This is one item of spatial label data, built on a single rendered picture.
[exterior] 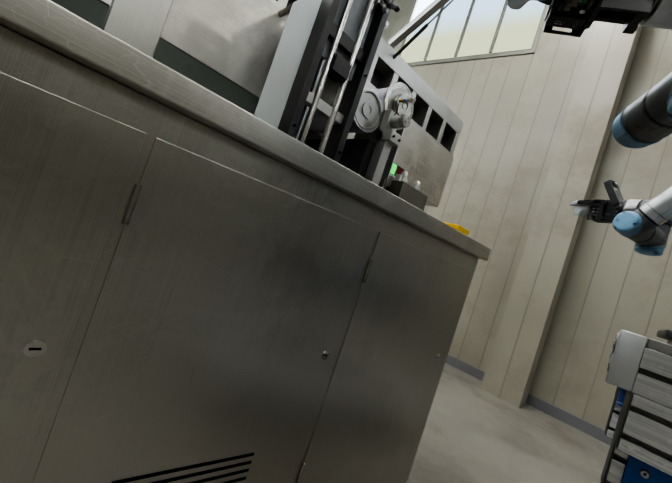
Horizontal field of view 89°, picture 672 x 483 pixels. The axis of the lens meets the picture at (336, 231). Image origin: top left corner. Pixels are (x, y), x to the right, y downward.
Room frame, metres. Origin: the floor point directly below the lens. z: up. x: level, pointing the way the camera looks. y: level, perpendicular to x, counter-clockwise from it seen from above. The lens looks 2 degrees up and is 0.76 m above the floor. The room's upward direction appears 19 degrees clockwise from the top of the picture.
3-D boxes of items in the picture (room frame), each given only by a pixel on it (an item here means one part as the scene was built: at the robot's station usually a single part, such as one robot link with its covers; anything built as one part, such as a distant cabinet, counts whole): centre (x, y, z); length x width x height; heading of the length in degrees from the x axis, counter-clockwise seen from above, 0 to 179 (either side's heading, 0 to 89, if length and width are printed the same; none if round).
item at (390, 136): (1.06, -0.07, 1.05); 0.06 x 0.05 x 0.31; 42
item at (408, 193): (1.36, -0.09, 1.00); 0.40 x 0.16 x 0.06; 42
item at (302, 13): (1.01, 0.29, 1.17); 0.34 x 0.05 x 0.54; 42
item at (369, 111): (1.13, 0.11, 1.17); 0.26 x 0.12 x 0.12; 42
